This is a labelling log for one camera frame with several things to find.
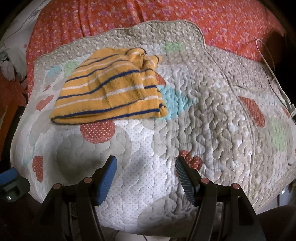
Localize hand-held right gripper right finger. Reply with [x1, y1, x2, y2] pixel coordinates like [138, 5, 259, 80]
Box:
[175, 156, 266, 241]

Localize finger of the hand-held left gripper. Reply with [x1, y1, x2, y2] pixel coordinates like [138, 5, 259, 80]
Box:
[0, 168, 16, 185]

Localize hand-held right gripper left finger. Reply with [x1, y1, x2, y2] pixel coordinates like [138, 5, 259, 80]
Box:
[39, 155, 117, 241]

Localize yellow striped sweater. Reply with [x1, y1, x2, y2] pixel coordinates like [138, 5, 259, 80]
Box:
[50, 47, 168, 126]

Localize pale hanging clothes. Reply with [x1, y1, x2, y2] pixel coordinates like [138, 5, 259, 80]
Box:
[0, 53, 22, 81]

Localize quilted heart-pattern blanket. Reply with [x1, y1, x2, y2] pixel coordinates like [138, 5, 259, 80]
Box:
[10, 20, 296, 233]

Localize red floral bedsheet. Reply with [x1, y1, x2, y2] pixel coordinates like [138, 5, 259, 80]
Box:
[25, 0, 287, 70]

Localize white cable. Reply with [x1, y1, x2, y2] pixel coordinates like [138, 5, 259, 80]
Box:
[256, 39, 296, 119]

